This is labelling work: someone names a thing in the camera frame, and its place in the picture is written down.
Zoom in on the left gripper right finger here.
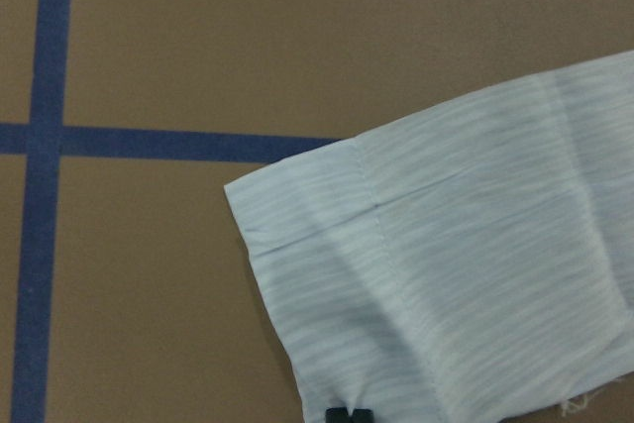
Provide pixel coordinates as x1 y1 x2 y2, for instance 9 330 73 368
351 408 374 423

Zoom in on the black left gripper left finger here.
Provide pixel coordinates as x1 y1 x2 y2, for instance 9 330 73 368
325 407 350 423

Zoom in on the light blue button shirt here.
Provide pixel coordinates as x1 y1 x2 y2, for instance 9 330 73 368
225 52 633 422

